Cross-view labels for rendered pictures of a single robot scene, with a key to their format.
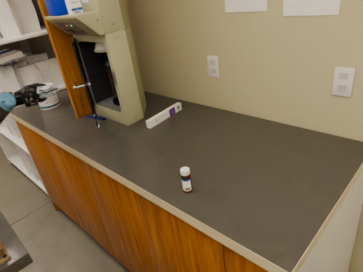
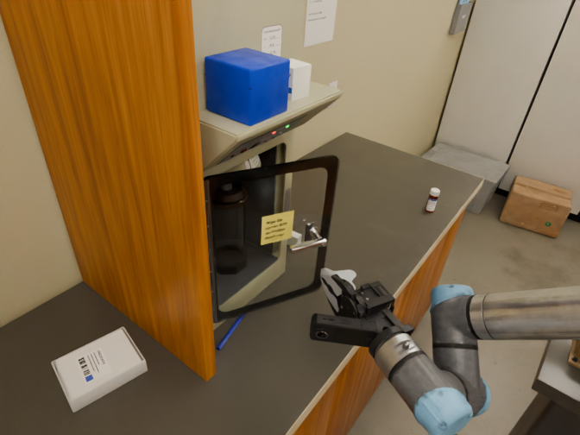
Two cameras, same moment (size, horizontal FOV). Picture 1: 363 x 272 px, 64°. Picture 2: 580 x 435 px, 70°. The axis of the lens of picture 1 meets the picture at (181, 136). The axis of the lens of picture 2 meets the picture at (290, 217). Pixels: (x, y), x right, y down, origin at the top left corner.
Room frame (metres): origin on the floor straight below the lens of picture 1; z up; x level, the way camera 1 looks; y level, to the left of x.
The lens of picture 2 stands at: (1.61, 1.16, 1.77)
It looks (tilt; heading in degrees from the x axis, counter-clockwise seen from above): 35 degrees down; 257
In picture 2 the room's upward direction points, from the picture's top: 4 degrees clockwise
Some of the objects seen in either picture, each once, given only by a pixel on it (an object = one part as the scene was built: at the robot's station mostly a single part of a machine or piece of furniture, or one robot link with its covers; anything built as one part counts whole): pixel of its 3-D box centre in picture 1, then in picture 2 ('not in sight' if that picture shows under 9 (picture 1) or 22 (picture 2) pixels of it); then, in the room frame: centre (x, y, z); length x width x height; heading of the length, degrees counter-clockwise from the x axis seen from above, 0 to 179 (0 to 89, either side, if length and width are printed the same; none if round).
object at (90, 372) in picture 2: not in sight; (100, 366); (1.87, 0.55, 0.96); 0.16 x 0.12 x 0.04; 30
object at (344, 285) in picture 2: (36, 88); (345, 293); (1.37, 0.64, 1.22); 0.09 x 0.02 x 0.05; 106
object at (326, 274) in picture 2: (46, 88); (342, 276); (1.36, 0.59, 1.22); 0.09 x 0.06 x 0.03; 106
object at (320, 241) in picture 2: (79, 85); (305, 241); (1.41, 0.46, 1.20); 0.10 x 0.05 x 0.03; 16
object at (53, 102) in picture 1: (46, 96); not in sight; (1.90, 0.85, 1.02); 0.13 x 0.13 x 0.15
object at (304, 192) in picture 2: (85, 81); (270, 243); (1.48, 0.45, 1.19); 0.30 x 0.01 x 0.40; 16
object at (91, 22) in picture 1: (73, 25); (272, 127); (1.49, 0.42, 1.46); 0.32 x 0.11 x 0.10; 43
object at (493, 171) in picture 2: not in sight; (459, 178); (-0.42, -1.50, 0.17); 0.60 x 0.42 x 0.33; 131
